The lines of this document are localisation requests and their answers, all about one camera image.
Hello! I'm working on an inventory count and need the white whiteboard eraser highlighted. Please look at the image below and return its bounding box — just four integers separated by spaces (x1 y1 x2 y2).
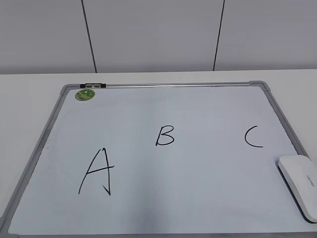
278 155 317 223

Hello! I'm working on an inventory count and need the grey framed whiteboard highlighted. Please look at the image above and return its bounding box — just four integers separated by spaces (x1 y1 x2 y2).
0 81 317 238

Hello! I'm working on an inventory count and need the green round magnet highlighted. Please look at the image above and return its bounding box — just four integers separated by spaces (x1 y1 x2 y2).
75 89 95 101

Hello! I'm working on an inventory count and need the black silver marker pen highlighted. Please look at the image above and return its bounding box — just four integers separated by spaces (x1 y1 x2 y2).
80 83 106 88

